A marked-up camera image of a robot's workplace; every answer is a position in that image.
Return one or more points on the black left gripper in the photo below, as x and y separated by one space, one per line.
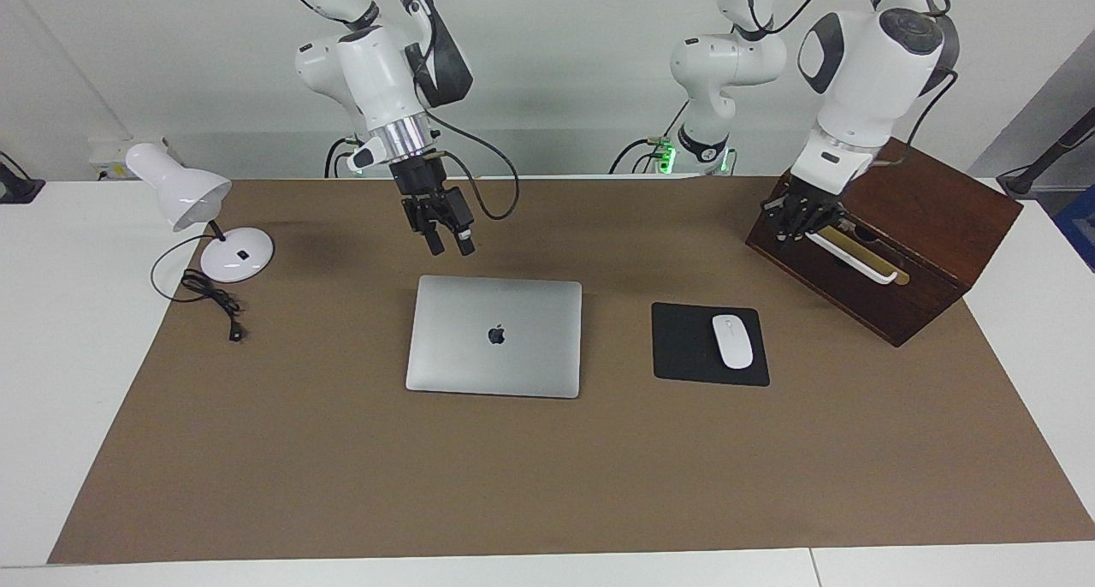
813 198

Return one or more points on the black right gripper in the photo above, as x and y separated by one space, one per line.
423 185

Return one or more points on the silver grey laptop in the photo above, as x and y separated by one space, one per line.
479 356

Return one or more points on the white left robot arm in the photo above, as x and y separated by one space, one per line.
864 82

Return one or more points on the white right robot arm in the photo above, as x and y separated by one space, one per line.
376 65

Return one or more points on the white computer mouse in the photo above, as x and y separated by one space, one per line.
732 341

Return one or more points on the dark brown wooden box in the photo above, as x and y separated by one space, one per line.
941 228

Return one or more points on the black mouse pad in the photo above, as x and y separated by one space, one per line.
684 347

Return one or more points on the brown table mat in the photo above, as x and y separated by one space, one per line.
513 484

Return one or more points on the black stand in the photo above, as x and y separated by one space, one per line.
1039 169

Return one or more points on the white desk lamp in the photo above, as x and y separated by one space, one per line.
180 189

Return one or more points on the blue crate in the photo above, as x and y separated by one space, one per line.
1080 223

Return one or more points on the black mount base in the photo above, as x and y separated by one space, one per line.
17 189

